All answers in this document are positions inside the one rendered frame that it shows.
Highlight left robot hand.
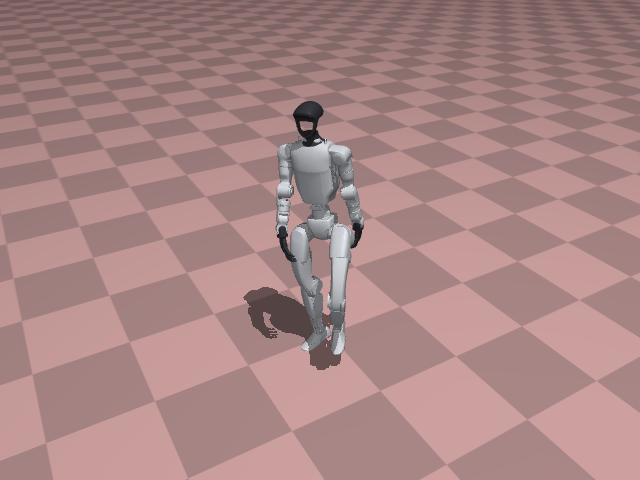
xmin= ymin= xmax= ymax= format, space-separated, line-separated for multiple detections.
xmin=350 ymin=223 xmax=364 ymax=248

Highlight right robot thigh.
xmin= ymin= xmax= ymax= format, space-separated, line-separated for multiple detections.
xmin=290 ymin=222 xmax=323 ymax=295

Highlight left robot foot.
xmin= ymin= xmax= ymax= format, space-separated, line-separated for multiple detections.
xmin=331 ymin=320 xmax=346 ymax=355

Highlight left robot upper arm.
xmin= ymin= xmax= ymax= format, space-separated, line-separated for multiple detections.
xmin=329 ymin=145 xmax=355 ymax=200

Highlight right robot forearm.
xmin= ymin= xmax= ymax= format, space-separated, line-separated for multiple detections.
xmin=276 ymin=185 xmax=291 ymax=234

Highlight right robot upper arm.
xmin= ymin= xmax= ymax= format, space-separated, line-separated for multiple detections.
xmin=277 ymin=143 xmax=294 ymax=198

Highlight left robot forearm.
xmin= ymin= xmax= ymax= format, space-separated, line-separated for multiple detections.
xmin=345 ymin=185 xmax=364 ymax=228

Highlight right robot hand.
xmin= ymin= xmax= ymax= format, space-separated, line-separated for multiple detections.
xmin=277 ymin=226 xmax=297 ymax=262

